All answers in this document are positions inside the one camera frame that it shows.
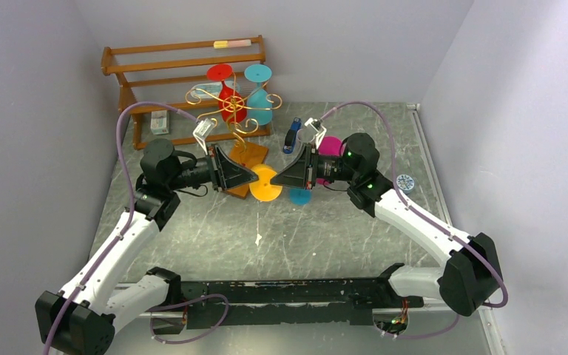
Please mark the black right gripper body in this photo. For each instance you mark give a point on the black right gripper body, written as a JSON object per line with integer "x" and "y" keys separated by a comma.
{"x": 310, "y": 167}

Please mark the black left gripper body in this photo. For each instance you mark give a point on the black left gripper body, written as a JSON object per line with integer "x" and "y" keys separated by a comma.
{"x": 213, "y": 168}

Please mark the blue wine glass front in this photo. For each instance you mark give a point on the blue wine glass front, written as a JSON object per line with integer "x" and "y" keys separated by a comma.
{"x": 300, "y": 197}

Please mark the blue wine glass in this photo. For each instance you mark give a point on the blue wine glass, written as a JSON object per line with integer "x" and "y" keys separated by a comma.
{"x": 300, "y": 197}
{"x": 258, "y": 106}

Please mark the pink wine glass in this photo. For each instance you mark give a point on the pink wine glass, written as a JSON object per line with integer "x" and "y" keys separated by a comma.
{"x": 331, "y": 145}

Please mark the yellow wine glass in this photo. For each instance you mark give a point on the yellow wine glass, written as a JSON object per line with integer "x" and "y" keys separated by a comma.
{"x": 262, "y": 189}

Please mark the clear wine glass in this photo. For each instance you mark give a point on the clear wine glass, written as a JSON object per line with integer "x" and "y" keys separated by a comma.
{"x": 306, "y": 135}

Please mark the red wine glass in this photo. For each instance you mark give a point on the red wine glass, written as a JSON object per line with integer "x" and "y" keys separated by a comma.
{"x": 229, "y": 101}

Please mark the gold wire glass rack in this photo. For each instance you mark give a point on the gold wire glass rack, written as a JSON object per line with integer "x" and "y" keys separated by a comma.
{"x": 245, "y": 153}

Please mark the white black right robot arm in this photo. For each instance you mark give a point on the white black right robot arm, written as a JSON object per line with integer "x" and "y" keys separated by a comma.
{"x": 468, "y": 273}

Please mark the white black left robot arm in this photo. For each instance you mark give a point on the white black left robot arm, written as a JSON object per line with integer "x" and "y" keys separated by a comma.
{"x": 87, "y": 313}

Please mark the blue wine glass rear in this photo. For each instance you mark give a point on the blue wine glass rear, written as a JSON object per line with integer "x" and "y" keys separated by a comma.
{"x": 258, "y": 106}

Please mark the wooden shelf rack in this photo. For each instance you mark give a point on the wooden shelf rack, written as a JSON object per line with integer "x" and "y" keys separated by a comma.
{"x": 157, "y": 77}

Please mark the blue stapler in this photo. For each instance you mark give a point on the blue stapler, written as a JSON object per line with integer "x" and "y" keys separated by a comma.
{"x": 291, "y": 136}

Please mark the small printed box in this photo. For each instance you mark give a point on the small printed box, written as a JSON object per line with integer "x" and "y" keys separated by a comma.
{"x": 159, "y": 122}

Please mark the toothbrush package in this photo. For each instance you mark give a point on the toothbrush package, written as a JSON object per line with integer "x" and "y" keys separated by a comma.
{"x": 207, "y": 90}

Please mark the yellow pink eraser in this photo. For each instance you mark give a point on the yellow pink eraser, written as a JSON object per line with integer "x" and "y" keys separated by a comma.
{"x": 228, "y": 44}

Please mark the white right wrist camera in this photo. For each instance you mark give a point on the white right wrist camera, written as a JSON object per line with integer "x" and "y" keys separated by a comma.
{"x": 317, "y": 125}

